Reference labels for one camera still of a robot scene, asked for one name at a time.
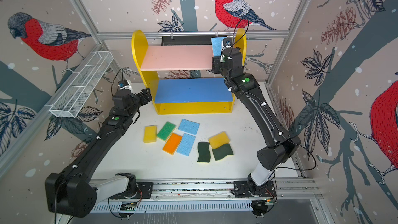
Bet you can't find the white wire mesh basket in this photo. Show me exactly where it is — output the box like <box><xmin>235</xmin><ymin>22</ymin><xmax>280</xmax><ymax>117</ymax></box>
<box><xmin>49</xmin><ymin>51</ymin><xmax>114</xmax><ymax>118</ymax></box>

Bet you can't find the black bar behind shelf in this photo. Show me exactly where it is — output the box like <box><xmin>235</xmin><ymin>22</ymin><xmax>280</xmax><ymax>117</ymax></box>
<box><xmin>161</xmin><ymin>36</ymin><xmax>215</xmax><ymax>46</ymax></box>

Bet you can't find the yellow shelf unit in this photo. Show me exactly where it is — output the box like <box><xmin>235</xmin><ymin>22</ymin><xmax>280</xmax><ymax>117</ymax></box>
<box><xmin>131</xmin><ymin>30</ymin><xmax>236</xmax><ymax>115</ymax></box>

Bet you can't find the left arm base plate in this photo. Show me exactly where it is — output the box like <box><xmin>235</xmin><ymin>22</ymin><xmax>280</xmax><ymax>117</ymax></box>
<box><xmin>110</xmin><ymin>182</ymin><xmax>153</xmax><ymax>200</ymax></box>

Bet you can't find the dark green wavy scourer right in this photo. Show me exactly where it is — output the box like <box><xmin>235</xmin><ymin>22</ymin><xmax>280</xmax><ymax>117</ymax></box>
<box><xmin>212</xmin><ymin>144</ymin><xmax>234</xmax><ymax>161</ymax></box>

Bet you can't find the aluminium front rail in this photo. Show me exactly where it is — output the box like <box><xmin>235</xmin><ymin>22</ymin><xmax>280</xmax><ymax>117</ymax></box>
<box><xmin>68</xmin><ymin>178</ymin><xmax>324</xmax><ymax>203</ymax></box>

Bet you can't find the dark green wavy scourer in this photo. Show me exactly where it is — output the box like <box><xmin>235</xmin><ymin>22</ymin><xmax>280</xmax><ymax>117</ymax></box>
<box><xmin>197</xmin><ymin>142</ymin><xmax>211</xmax><ymax>163</ymax></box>
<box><xmin>212</xmin><ymin>144</ymin><xmax>234</xmax><ymax>161</ymax></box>

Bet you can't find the yellow sponge on scourers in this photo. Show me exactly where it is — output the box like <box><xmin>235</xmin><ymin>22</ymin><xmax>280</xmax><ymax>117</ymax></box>
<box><xmin>208</xmin><ymin>132</ymin><xmax>230</xmax><ymax>149</ymax></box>

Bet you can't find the dark green wavy scourer left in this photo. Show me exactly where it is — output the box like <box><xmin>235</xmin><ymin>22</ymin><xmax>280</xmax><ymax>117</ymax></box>
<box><xmin>197</xmin><ymin>142</ymin><xmax>211</xmax><ymax>163</ymax></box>

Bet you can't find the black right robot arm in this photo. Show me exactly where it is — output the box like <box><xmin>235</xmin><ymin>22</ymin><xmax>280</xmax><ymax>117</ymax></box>
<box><xmin>212</xmin><ymin>47</ymin><xmax>301</xmax><ymax>197</ymax></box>

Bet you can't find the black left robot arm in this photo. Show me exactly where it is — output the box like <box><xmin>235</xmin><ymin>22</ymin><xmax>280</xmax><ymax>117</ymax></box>
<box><xmin>45</xmin><ymin>88</ymin><xmax>152</xmax><ymax>218</ymax></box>

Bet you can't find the orange topped sponge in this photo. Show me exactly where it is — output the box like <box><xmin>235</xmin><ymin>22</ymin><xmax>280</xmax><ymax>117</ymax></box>
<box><xmin>162</xmin><ymin>133</ymin><xmax>182</xmax><ymax>155</ymax></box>

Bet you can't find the light blue sponge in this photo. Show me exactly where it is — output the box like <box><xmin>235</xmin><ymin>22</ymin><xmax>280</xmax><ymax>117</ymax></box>
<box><xmin>176</xmin><ymin>133</ymin><xmax>195</xmax><ymax>157</ymax></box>
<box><xmin>178</xmin><ymin>119</ymin><xmax>200</xmax><ymax>136</ymax></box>
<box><xmin>211</xmin><ymin>37</ymin><xmax>225</xmax><ymax>57</ymax></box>

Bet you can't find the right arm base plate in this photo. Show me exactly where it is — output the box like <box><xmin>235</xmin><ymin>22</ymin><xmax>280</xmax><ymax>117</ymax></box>
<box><xmin>231</xmin><ymin>180</ymin><xmax>277</xmax><ymax>198</ymax></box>

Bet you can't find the green topped sponge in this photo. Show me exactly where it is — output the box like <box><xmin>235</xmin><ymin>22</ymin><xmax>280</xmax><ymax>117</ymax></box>
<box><xmin>157</xmin><ymin>122</ymin><xmax>176</xmax><ymax>142</ymax></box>

